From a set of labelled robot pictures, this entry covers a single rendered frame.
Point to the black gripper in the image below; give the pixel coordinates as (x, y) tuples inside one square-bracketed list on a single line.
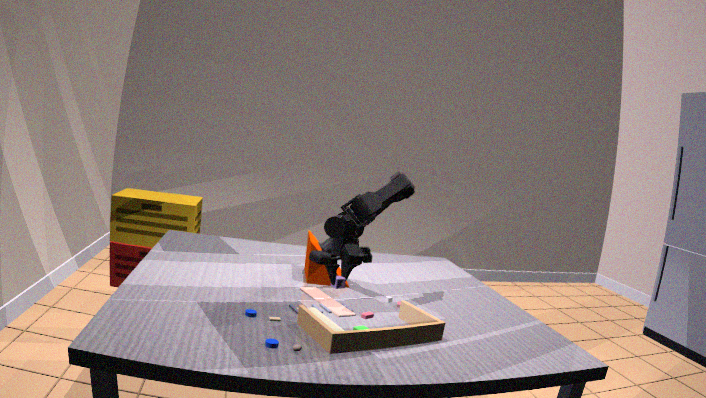
[(330, 260)]

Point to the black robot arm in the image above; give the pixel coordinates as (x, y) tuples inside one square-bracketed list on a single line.
[(362, 211)]

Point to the pink strip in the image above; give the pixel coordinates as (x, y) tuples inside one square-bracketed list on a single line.
[(315, 294)]

